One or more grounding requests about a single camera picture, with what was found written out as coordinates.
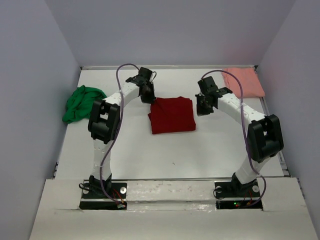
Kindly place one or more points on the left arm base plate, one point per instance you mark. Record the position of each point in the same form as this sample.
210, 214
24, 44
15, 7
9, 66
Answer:
92, 198

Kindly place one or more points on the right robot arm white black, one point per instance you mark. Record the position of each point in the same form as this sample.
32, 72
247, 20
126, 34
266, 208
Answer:
262, 136

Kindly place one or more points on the pink folded t shirt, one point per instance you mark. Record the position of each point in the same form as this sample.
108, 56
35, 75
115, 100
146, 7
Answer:
248, 79

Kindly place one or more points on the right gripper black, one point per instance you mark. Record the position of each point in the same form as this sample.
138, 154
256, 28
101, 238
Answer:
201, 111

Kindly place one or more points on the red t shirt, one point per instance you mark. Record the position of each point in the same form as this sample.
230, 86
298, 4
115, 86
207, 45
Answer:
172, 115

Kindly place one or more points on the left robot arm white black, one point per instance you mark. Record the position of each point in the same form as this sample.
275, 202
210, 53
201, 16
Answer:
106, 119

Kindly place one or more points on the green t shirt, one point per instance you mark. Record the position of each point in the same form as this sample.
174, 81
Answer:
79, 104

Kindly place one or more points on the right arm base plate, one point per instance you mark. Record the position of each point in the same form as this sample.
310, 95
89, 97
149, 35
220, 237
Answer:
228, 199

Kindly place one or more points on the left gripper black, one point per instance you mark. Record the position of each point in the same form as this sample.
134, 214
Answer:
150, 99

